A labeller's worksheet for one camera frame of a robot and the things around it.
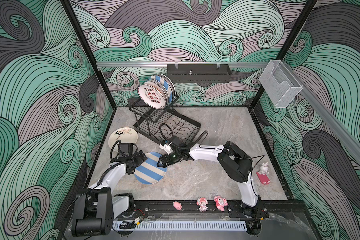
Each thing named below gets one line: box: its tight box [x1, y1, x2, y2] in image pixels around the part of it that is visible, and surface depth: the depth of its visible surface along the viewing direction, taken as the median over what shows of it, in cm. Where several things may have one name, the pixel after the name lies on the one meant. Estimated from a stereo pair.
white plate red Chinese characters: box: [137, 84, 167, 109], surface depth 89 cm
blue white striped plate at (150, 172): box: [134, 151, 168, 185], surface depth 87 cm
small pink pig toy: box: [172, 201, 182, 211], surface depth 75 cm
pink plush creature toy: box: [214, 195, 229, 212], surface depth 74 cm
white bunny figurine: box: [258, 162, 269, 176], surface depth 81 cm
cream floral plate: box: [108, 127, 138, 152], surface depth 105 cm
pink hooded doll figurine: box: [196, 196, 209, 212], surface depth 74 cm
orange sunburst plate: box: [141, 80, 171, 107], surface depth 82 cm
